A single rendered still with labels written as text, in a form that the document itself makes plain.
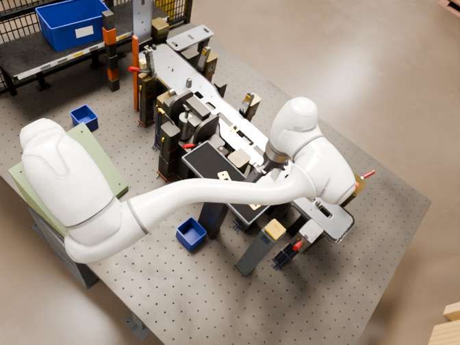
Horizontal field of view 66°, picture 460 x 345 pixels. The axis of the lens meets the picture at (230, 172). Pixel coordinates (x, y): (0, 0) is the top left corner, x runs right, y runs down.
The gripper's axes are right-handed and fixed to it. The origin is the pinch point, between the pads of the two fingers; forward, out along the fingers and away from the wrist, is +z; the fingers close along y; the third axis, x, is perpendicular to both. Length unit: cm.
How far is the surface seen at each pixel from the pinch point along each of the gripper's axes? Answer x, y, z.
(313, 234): -23.1, 18.4, 21.9
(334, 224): -25, 34, 28
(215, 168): 18.5, -3.1, 11.9
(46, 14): 132, -22, 16
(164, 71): 87, 17, 28
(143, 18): 112, 19, 14
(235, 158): 21.7, 11.4, 19.9
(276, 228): -14.0, 1.1, 11.9
